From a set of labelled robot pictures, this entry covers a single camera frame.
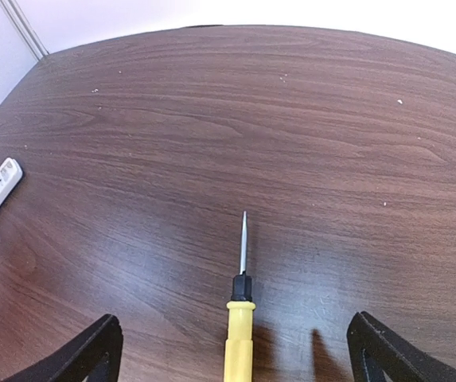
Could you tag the yellow handled screwdriver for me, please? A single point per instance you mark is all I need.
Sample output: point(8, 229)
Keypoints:
point(238, 350)

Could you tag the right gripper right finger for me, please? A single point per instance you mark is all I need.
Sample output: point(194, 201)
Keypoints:
point(377, 353)

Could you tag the left aluminium frame post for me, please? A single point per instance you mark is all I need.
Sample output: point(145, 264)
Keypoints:
point(22, 25)

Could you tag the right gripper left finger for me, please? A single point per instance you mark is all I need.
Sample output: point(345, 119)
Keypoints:
point(92, 355)

